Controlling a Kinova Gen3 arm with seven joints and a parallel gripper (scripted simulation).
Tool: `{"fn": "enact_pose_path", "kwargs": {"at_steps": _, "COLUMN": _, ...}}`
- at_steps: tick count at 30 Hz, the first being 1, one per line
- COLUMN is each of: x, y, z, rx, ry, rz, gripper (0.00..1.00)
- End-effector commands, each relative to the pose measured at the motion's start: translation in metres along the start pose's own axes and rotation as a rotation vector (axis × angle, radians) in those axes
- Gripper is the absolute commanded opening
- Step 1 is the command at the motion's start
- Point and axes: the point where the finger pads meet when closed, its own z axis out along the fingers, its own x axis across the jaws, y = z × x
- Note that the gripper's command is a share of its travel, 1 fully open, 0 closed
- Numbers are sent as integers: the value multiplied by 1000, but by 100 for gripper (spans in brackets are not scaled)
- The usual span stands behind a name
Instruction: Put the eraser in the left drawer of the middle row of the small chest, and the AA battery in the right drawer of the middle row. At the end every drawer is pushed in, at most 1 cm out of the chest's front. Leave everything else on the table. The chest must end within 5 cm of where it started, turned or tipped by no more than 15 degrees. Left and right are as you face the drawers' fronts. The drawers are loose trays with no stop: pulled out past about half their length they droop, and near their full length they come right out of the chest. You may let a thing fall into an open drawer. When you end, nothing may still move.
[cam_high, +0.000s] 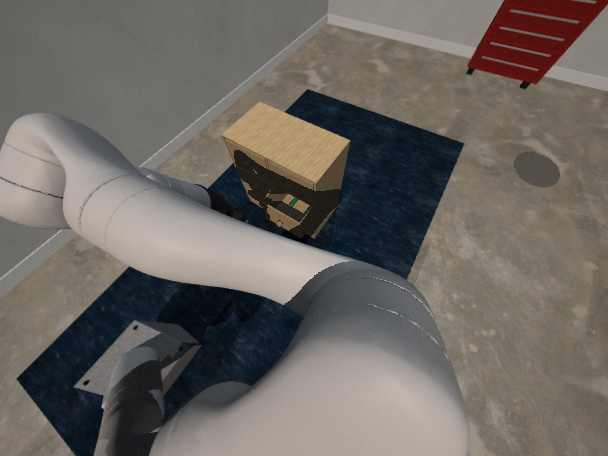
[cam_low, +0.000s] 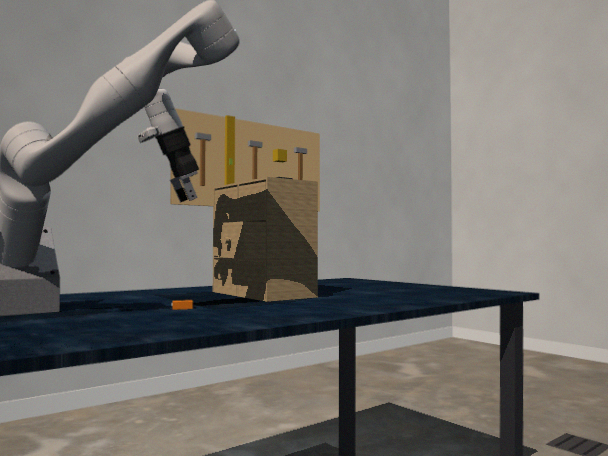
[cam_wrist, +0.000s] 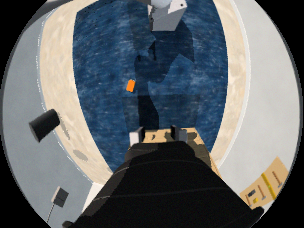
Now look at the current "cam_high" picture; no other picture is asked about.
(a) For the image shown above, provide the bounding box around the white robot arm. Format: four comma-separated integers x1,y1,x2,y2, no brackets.
0,113,470,456

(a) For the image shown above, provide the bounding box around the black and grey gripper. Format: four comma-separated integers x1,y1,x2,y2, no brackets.
177,179,249,223

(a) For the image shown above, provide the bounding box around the small wooden chest of drawers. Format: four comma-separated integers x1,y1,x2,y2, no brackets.
221,102,350,239

